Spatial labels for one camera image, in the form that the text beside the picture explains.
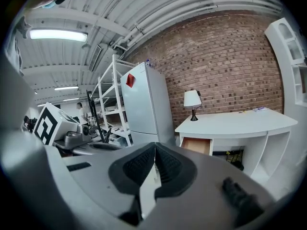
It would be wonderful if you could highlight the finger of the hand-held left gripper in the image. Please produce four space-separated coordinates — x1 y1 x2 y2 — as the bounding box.
92 142 122 148
73 146 123 155

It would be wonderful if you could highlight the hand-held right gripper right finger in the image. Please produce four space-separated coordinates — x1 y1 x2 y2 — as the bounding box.
143 142 277 230

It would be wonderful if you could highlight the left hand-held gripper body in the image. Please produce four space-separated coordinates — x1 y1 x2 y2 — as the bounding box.
33 102 92 149

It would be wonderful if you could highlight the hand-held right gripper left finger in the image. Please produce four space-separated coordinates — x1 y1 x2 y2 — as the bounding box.
62 142 156 226

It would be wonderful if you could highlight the white drawer with wooden inside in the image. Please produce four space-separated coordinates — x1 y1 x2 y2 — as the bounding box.
179 137 213 156

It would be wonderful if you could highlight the white desk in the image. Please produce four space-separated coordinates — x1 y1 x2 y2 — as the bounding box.
174 108 298 185

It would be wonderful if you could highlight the white metal shelf rack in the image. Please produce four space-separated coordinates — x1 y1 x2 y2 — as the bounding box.
92 54 133 146

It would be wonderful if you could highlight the black monitor stand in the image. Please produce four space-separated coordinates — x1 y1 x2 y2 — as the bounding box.
85 89 106 143

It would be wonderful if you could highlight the black box with yellow marks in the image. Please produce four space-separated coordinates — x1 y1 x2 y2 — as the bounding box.
213 149 245 172

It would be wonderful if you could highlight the grey refrigerator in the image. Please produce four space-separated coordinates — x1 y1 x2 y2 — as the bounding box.
119 61 176 148

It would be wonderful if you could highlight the red paper note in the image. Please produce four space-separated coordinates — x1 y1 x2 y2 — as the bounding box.
126 73 137 88

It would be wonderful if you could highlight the white ceiling air vent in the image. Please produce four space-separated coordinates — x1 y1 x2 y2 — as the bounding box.
88 44 103 72

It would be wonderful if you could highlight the white shade table lamp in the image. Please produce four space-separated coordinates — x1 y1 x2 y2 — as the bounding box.
183 89 203 122

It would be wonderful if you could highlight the white bookcase cabinet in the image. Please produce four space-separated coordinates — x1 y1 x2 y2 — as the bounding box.
264 17 307 110

